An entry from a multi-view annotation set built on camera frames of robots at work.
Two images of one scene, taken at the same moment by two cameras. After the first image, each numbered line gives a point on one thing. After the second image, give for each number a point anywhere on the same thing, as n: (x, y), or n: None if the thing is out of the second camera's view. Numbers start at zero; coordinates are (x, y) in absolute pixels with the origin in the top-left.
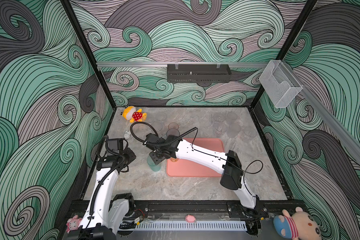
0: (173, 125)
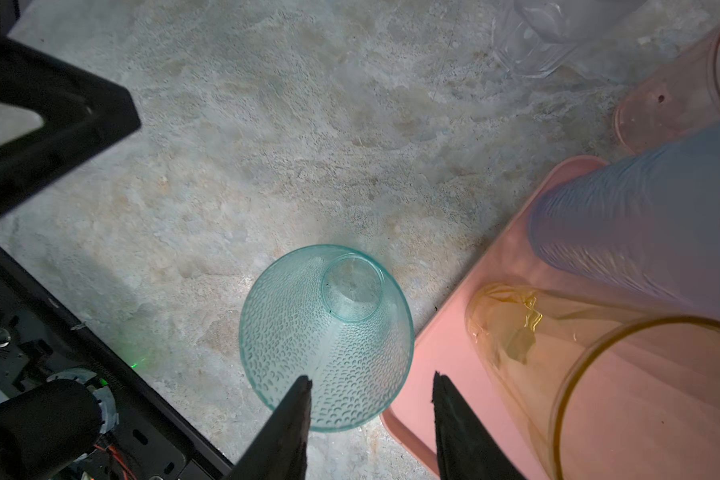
0: (701, 89)
